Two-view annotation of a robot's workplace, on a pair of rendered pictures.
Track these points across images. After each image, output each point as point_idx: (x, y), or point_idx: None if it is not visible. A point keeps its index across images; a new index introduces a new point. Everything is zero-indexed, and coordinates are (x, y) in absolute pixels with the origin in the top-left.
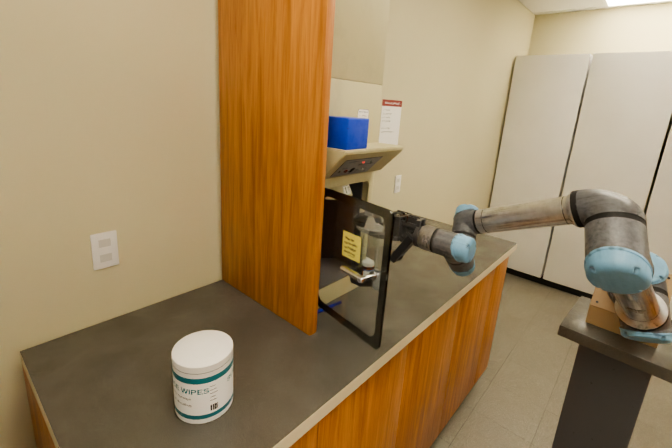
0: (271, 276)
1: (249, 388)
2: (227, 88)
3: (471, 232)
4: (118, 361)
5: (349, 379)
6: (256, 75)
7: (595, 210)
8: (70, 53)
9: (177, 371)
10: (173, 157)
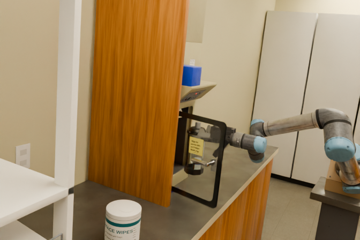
0: (135, 171)
1: (144, 235)
2: (102, 43)
3: (262, 135)
4: (50, 229)
5: (201, 226)
6: (129, 37)
7: (328, 119)
8: (16, 23)
9: (114, 220)
10: None
